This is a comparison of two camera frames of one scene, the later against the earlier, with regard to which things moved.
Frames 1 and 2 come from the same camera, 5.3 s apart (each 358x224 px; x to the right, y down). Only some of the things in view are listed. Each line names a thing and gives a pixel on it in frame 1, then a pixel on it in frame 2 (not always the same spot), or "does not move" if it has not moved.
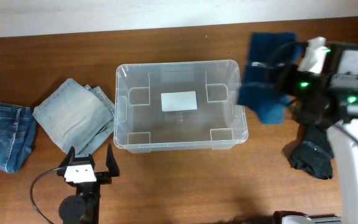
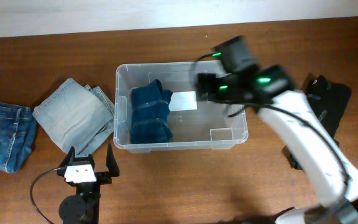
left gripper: (113, 168) does not move
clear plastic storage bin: (178, 106) does not move
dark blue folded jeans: (7, 135) does not move
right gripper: (285, 86) -> (213, 94)
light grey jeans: (78, 115) does not move
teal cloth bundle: (261, 91) -> (150, 109)
